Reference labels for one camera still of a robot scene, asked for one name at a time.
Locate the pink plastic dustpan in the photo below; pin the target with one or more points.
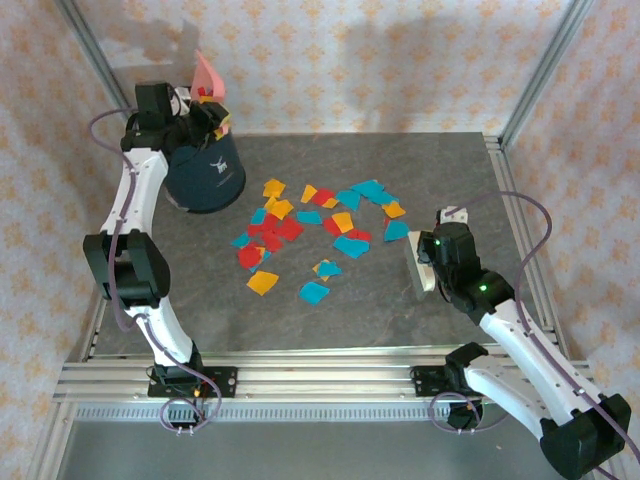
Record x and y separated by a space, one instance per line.
210 75

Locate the large blue paper scrap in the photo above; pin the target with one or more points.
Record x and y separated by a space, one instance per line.
370 189

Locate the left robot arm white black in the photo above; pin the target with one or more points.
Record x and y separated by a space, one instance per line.
135 200

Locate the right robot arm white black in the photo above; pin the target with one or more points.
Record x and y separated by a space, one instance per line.
515 340

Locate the dark blue waste bin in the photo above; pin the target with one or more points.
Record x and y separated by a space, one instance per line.
210 175

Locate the small blue paper scrap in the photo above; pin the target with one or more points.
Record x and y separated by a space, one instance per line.
266 257

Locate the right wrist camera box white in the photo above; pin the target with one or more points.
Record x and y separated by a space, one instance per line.
457 217

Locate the aluminium frame post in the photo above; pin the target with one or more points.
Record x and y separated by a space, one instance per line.
544 75
97 60

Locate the aluminium table side rail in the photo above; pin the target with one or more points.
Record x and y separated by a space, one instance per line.
95 336
502 160

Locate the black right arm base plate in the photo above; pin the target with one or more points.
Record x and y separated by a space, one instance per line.
425 382

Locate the long aluminium table rail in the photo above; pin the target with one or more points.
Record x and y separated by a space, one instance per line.
320 380

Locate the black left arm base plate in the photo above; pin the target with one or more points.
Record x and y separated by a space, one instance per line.
225 382

